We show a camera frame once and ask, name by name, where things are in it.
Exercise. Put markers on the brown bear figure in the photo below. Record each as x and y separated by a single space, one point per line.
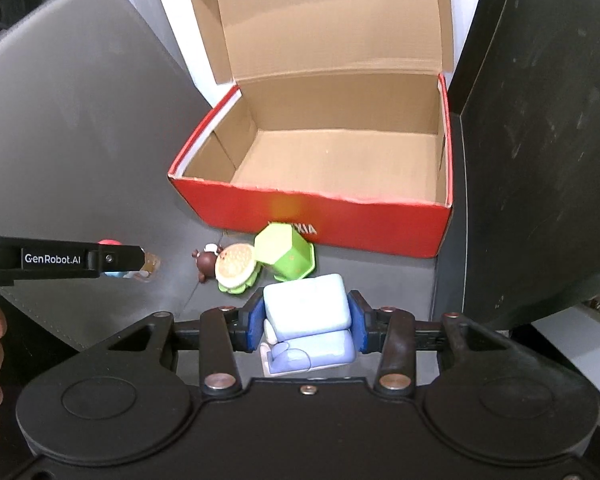
207 262

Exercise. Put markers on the small red-capped figure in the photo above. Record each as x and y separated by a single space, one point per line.
150 261

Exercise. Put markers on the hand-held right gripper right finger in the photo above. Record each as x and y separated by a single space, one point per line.
361 327

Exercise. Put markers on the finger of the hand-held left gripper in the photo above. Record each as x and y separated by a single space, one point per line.
122 259

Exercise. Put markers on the white power adapter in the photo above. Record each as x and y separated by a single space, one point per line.
305 305

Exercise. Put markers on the red cardboard box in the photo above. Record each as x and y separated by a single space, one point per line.
330 160

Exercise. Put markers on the pale blue power adapter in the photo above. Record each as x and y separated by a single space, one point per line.
320 352

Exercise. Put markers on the black panel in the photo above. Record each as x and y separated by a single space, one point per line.
540 160

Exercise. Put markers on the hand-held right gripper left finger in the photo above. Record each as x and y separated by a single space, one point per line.
252 325

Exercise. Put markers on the green toy cup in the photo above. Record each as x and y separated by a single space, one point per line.
290 255

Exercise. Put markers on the toy burger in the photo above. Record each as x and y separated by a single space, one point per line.
235 262

